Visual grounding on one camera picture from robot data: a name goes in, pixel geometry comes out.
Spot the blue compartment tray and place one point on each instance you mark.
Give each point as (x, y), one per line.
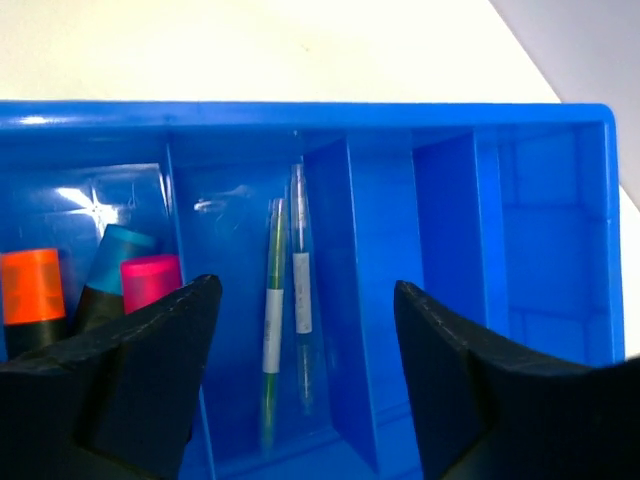
(506, 213)

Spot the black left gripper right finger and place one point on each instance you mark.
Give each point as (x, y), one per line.
(486, 407)

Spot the pink capped black highlighter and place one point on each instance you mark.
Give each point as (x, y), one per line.
(148, 279)

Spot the orange capped black highlighter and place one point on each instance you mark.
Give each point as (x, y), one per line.
(33, 308)

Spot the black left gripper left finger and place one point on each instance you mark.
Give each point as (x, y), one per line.
(116, 402)

